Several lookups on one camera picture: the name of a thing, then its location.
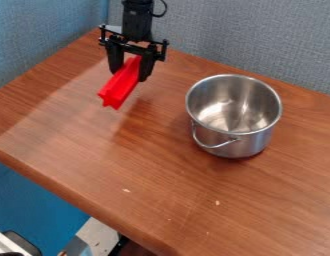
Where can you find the black white object bottom left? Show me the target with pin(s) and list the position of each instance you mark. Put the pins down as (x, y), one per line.
(15, 245)

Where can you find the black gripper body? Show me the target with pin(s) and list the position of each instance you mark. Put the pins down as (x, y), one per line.
(135, 36)

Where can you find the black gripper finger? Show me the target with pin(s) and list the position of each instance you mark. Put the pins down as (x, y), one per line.
(115, 54)
(147, 65)

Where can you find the stainless steel pot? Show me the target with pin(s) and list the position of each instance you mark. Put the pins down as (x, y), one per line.
(234, 110)

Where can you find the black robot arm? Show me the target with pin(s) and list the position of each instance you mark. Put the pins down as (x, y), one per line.
(135, 39)

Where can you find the white grey object under table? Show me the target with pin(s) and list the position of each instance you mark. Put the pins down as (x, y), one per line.
(95, 240)

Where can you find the red plastic block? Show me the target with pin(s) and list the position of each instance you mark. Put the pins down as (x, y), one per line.
(116, 90)

